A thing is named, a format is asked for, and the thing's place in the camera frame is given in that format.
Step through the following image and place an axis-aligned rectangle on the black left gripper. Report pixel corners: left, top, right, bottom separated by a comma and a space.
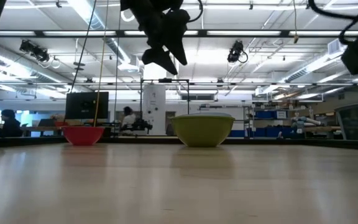
119, 0, 191, 76

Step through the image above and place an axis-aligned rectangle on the blue storage bins shelf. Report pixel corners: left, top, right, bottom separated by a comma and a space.
228, 105, 298, 139

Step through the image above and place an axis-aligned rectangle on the white pillar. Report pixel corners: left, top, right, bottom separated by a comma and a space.
142, 85, 167, 136

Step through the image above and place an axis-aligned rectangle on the person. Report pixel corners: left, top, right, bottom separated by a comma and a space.
0, 109, 24, 138
120, 106, 137, 131

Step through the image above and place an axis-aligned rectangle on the green bowl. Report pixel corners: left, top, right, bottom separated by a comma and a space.
170, 114, 236, 148

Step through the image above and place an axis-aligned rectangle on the black monitor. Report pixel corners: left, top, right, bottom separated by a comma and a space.
65, 91, 110, 120

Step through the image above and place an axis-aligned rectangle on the red bowl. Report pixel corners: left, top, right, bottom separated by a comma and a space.
61, 125, 106, 146

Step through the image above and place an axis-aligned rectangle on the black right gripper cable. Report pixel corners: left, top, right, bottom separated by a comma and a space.
308, 0, 358, 45

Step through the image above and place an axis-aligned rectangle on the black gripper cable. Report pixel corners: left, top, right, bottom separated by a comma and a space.
187, 0, 204, 24
308, 0, 358, 45

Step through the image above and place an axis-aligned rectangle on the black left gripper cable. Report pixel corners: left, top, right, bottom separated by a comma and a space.
187, 0, 204, 24

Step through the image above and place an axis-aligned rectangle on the black overhead camera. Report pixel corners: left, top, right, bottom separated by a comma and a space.
19, 39, 50, 63
227, 40, 249, 64

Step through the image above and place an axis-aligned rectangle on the yellow hanging cable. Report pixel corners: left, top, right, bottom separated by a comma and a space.
93, 0, 110, 128

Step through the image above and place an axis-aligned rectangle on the black hanging cable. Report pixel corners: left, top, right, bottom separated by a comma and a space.
69, 0, 98, 93

